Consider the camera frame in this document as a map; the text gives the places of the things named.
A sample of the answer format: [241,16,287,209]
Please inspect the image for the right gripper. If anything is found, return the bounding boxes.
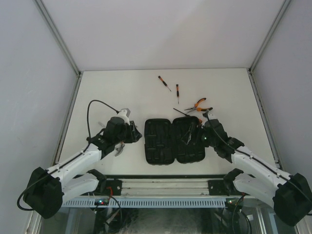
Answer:
[182,122,217,148]

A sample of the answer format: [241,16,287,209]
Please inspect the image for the black plastic tool case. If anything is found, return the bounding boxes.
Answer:
[144,117,205,165]

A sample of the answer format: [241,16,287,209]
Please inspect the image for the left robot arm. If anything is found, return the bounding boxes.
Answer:
[21,117,142,219]

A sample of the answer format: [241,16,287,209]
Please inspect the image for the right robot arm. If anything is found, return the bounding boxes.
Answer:
[182,118,312,227]

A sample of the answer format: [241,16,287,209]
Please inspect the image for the small claw hammer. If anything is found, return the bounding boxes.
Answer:
[115,142,125,156]

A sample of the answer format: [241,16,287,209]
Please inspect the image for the small orange precision screwdriver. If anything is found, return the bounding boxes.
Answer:
[158,76,171,92]

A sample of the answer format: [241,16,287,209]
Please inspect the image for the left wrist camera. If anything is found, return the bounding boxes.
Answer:
[117,108,131,125]

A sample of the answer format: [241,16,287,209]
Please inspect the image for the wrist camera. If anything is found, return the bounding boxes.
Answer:
[117,108,131,125]
[203,110,216,120]

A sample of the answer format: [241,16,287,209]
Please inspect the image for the large orange handled screwdriver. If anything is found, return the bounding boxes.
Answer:
[173,108,202,123]

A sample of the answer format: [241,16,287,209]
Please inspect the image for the right camera cable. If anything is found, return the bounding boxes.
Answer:
[204,111,312,216]

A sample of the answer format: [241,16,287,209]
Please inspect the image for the camera cable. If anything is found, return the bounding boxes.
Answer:
[204,111,312,216]
[17,99,120,212]

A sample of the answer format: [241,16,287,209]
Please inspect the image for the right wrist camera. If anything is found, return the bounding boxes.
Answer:
[203,110,216,120]

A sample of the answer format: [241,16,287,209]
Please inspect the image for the orange handled needle-nose pliers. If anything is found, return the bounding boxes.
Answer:
[185,97,213,114]

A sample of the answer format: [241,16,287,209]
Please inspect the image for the left camera cable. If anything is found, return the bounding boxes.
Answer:
[17,99,120,212]

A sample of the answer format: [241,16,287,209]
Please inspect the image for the aluminium frame rail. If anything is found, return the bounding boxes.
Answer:
[73,177,244,197]

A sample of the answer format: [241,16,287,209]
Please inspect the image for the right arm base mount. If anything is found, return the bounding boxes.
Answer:
[208,168,243,196]

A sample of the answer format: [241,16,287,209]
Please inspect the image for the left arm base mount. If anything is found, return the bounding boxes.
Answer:
[96,178,122,196]

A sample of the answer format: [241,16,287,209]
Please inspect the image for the blue slotted cable duct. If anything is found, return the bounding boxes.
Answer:
[62,196,227,208]

